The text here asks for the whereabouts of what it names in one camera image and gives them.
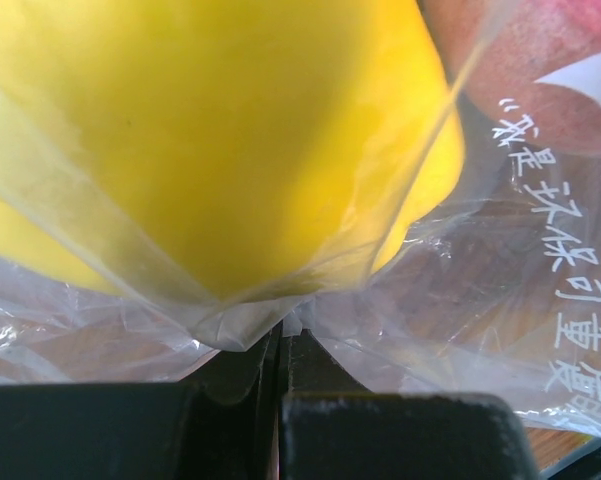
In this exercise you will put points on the clear zip top bag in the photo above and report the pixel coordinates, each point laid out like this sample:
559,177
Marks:
496,289

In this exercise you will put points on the fake peach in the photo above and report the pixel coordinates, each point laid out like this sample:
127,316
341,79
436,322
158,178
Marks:
543,59

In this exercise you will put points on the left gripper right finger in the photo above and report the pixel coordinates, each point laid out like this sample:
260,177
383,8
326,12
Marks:
331,427

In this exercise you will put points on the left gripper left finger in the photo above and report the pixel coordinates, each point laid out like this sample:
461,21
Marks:
217,423

